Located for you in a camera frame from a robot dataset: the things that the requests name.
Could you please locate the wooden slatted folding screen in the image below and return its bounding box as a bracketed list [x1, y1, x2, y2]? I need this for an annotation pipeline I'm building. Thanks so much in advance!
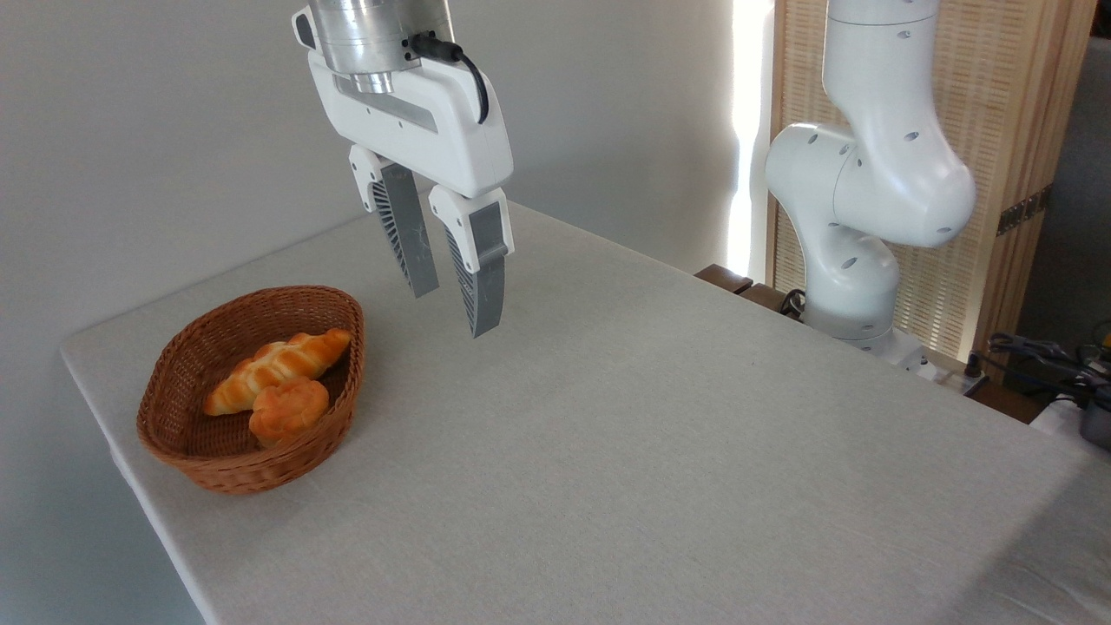
[768, 0, 1099, 365]

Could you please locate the long twisted bread roll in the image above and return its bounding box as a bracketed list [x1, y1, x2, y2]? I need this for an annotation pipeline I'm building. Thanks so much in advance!
[203, 328, 353, 417]

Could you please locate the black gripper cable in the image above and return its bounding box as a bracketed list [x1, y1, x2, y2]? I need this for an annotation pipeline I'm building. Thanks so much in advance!
[408, 33, 490, 124]

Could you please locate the white cloth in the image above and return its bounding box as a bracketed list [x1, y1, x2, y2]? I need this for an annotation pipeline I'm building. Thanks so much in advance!
[1029, 393, 1111, 463]

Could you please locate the dark brown wooden furniture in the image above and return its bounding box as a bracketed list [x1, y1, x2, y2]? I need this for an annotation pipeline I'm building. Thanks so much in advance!
[694, 264, 805, 322]

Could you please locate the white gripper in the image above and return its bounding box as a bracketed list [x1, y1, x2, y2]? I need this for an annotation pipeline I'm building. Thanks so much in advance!
[307, 50, 516, 339]

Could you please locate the dark metal screen hinge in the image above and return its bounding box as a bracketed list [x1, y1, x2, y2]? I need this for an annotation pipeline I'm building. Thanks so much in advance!
[996, 185, 1054, 237]

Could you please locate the round orange muffin bread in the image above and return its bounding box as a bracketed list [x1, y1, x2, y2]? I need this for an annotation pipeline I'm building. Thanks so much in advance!
[249, 379, 331, 449]

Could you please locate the bundle of dark cables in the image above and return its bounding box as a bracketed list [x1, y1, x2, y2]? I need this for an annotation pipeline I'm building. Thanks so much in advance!
[988, 332, 1111, 393]

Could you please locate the brown wicker basket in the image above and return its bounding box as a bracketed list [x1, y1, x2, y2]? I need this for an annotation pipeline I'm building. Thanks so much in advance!
[136, 286, 365, 496]

